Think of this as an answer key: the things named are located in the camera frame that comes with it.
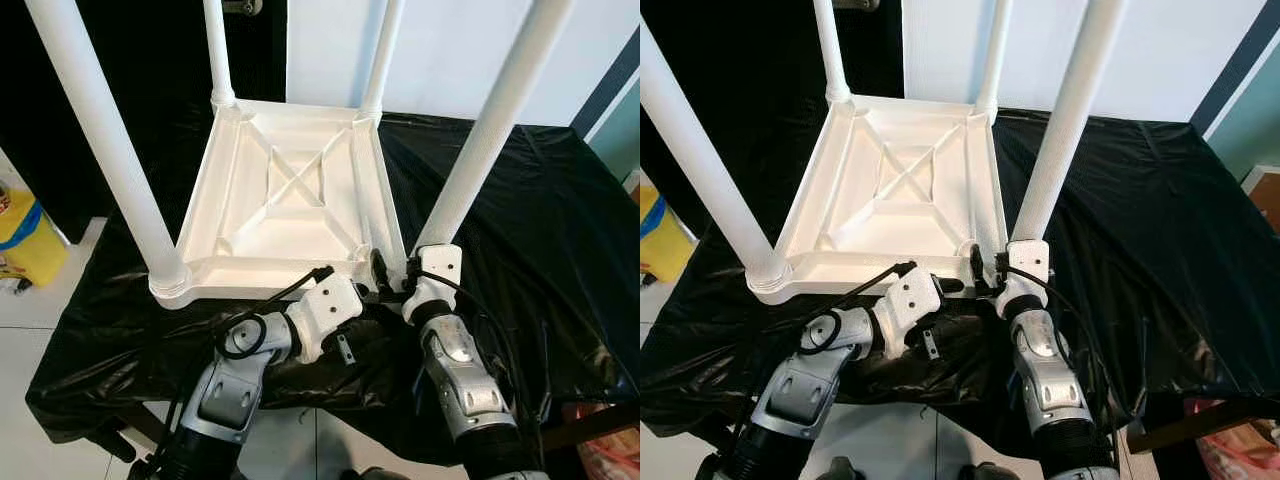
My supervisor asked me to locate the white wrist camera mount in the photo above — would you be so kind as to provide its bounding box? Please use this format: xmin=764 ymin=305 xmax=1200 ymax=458
xmin=995 ymin=240 xmax=1052 ymax=320
xmin=402 ymin=243 xmax=464 ymax=324
xmin=875 ymin=269 xmax=944 ymax=360
xmin=285 ymin=274 xmax=365 ymax=364

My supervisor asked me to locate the black door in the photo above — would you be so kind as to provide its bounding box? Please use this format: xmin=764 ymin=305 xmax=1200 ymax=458
xmin=0 ymin=0 xmax=289 ymax=243
xmin=640 ymin=0 xmax=907 ymax=239

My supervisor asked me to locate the pink plastic bag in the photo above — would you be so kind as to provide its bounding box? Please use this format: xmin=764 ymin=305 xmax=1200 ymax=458
xmin=575 ymin=425 xmax=641 ymax=480
xmin=1183 ymin=398 xmax=1280 ymax=480

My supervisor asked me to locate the black plastic sheet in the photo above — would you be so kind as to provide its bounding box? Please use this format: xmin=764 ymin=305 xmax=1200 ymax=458
xmin=640 ymin=106 xmax=1280 ymax=469
xmin=25 ymin=110 xmax=641 ymax=469

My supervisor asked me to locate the yellow box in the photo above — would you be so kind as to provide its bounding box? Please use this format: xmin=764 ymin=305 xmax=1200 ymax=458
xmin=0 ymin=183 xmax=70 ymax=289
xmin=640 ymin=183 xmax=697 ymax=285

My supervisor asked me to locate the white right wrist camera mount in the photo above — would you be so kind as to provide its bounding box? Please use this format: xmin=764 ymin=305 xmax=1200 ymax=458
xmin=402 ymin=243 xmax=464 ymax=324
xmin=995 ymin=240 xmax=1052 ymax=320

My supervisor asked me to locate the white framed brown board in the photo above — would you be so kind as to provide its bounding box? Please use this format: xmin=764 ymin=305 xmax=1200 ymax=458
xmin=1240 ymin=164 xmax=1280 ymax=237

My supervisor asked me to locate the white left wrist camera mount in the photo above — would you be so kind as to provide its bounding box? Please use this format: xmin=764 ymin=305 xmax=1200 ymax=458
xmin=285 ymin=274 xmax=365 ymax=364
xmin=875 ymin=269 xmax=944 ymax=360

